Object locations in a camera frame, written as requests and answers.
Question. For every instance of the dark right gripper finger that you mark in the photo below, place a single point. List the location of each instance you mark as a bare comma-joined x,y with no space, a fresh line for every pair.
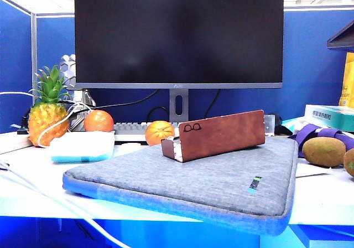
347,26

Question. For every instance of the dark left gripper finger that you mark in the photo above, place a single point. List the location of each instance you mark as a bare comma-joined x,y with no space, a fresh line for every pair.
344,39

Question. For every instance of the brown leather glasses case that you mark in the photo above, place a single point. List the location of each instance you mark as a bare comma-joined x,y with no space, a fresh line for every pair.
221,137

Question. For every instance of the yellow bag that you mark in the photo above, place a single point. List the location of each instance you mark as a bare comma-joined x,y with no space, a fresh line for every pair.
348,82

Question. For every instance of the white and teal medicine box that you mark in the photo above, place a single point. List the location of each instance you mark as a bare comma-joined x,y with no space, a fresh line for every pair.
329,118

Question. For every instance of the clear glass cup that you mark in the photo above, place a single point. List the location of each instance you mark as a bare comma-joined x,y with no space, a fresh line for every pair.
269,124

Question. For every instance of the brown kiwi fruit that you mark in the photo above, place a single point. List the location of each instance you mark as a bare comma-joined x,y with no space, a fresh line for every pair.
323,151
349,162

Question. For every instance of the white paper sheet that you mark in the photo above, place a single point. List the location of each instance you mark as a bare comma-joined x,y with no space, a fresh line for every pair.
309,171

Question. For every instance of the black computer monitor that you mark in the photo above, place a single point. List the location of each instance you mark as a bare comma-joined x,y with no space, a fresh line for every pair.
177,32

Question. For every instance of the grey monitor stand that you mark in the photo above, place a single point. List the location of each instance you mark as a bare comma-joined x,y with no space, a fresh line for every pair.
173,112

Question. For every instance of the ridged orange mandarin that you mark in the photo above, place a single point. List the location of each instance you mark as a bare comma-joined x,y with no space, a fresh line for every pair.
159,133

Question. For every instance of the grey fabric laptop sleeve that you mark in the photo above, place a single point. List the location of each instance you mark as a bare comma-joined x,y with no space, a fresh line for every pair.
179,184

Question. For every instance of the white and grey keyboard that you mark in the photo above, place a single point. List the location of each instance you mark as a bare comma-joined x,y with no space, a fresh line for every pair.
127,127

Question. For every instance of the smooth orange fruit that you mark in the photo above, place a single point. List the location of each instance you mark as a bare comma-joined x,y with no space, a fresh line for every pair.
98,120

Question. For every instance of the silver honeycomb ornament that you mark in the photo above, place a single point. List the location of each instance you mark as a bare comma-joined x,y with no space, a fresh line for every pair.
69,71

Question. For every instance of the white tissue pack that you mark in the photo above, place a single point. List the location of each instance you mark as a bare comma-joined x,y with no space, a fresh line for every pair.
83,145

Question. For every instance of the plastic pineapple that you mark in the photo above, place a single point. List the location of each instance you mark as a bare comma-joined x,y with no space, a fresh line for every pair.
47,120

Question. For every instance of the white power strip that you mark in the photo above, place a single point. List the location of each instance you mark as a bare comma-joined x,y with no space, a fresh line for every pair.
13,142

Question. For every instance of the grey partition post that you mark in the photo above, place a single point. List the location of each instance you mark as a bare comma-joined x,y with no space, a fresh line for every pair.
34,59

